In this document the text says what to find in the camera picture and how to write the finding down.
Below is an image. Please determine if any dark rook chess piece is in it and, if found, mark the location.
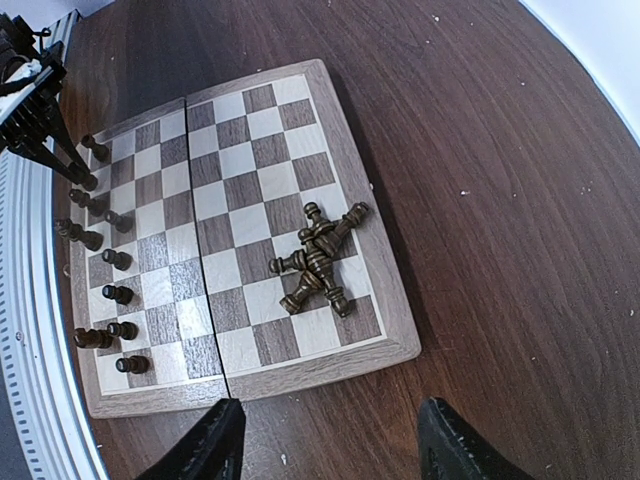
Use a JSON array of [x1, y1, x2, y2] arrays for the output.
[[73, 328, 113, 349]]

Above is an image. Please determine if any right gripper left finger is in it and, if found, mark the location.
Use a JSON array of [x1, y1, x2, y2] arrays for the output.
[[137, 398, 246, 479]]

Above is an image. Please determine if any wooden chess board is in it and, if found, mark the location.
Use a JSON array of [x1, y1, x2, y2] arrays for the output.
[[70, 59, 421, 418]]

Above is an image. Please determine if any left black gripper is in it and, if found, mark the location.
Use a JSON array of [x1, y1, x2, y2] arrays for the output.
[[1, 42, 86, 183]]

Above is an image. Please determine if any dark pawn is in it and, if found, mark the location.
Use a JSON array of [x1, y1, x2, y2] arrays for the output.
[[68, 162, 98, 192], [101, 249, 133, 271], [115, 355, 150, 374], [102, 285, 134, 305], [106, 321, 138, 341], [104, 210, 134, 233]]

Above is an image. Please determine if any dark pawn chess piece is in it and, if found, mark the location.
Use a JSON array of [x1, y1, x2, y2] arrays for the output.
[[81, 134, 110, 163]]

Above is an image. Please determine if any pile of dark chess pieces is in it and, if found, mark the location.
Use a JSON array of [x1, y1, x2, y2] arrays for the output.
[[268, 202, 370, 318]]

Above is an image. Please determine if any dark tall chess piece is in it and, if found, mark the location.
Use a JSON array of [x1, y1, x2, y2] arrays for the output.
[[54, 218, 104, 251]]

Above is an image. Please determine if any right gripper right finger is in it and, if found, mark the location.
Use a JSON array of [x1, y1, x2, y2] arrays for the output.
[[417, 397, 520, 479]]

